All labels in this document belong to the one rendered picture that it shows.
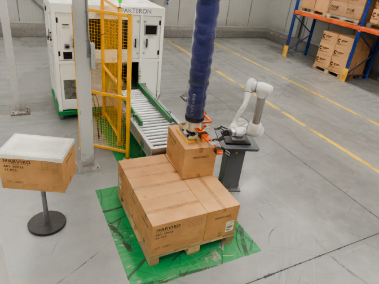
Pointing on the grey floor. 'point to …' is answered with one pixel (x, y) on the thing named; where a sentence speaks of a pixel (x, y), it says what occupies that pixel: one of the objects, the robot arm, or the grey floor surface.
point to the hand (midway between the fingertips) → (214, 134)
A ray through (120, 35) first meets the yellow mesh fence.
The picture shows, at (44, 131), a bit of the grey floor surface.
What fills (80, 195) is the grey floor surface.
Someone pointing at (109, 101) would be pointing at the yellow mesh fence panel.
